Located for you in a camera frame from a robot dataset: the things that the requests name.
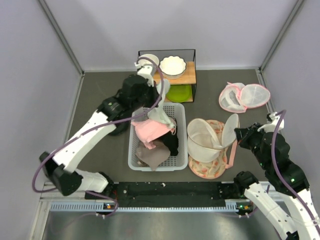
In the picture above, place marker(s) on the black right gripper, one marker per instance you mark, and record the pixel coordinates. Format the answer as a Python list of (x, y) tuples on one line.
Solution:
[(242, 134)]

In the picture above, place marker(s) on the black wire wooden shelf rack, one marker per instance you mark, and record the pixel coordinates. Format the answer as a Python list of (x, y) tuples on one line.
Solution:
[(189, 76)]

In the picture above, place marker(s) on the cream round bowl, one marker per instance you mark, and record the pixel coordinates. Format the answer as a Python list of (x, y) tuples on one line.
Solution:
[(148, 59)]

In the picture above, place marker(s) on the white plastic laundry basket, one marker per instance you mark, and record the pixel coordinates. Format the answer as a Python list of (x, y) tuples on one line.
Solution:
[(173, 163)]

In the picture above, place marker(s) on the white bra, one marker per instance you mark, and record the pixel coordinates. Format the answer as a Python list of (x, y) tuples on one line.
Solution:
[(157, 114)]

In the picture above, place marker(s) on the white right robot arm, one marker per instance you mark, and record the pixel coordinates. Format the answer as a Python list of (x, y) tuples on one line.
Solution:
[(289, 181)]

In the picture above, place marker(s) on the beige bra in basket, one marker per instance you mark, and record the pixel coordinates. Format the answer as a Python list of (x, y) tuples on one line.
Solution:
[(154, 157)]

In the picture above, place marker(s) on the pink bra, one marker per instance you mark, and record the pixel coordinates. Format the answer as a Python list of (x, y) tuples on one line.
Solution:
[(150, 130)]

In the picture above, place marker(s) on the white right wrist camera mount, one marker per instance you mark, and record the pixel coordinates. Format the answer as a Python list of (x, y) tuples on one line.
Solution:
[(272, 120)]

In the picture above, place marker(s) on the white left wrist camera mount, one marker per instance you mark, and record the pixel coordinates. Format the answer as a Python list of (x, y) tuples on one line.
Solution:
[(146, 69)]

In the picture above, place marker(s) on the green plastic plate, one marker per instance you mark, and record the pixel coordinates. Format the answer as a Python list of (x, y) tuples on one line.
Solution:
[(180, 94)]

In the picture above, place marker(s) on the tulip print mesh bra bag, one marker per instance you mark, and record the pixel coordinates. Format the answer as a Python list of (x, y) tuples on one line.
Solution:
[(217, 167)]

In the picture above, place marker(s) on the pink trimmed mesh laundry bag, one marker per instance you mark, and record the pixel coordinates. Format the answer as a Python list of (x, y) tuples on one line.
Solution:
[(237, 97)]

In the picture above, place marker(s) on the black garment in basket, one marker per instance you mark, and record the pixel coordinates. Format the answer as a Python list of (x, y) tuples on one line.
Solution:
[(171, 140)]

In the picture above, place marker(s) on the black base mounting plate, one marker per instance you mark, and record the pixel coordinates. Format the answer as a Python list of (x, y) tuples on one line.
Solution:
[(173, 194)]

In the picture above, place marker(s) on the white mesh laundry bag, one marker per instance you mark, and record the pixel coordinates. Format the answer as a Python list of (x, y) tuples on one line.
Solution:
[(203, 143)]

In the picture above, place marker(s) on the white scalloped bowl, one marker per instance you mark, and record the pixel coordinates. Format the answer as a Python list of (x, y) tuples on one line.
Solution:
[(173, 67)]

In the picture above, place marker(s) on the grey slotted cable duct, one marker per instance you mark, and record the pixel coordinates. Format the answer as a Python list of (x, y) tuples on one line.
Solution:
[(229, 206)]

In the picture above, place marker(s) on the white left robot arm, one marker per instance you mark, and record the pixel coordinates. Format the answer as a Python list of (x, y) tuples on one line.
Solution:
[(110, 116)]

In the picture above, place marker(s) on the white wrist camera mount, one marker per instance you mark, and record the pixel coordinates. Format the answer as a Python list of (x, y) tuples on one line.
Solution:
[(146, 69), (272, 120)]

